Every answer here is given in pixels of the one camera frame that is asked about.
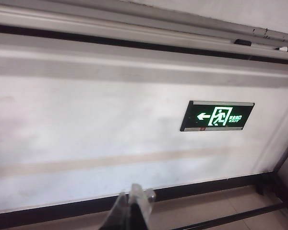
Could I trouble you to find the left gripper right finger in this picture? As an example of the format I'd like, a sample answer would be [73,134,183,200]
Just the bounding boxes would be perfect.
[129,183,157,230]

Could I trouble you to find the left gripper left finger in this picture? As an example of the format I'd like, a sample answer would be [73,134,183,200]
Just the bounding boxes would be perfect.
[98,188,132,230]

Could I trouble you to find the black magnetic whiteboard eraser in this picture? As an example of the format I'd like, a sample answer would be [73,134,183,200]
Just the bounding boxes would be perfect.
[233,38,252,46]

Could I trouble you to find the aluminium whiteboard tray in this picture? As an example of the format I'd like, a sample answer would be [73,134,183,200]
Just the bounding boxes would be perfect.
[0,0,288,67]

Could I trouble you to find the white whiteboard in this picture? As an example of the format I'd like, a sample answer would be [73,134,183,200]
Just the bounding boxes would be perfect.
[132,0,288,35]

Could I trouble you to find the green black exit sign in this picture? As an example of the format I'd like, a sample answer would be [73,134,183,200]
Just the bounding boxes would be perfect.
[180,100,256,132]

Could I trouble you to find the black whiteboard stand frame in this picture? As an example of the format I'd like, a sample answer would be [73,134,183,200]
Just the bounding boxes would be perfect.
[177,129,288,230]

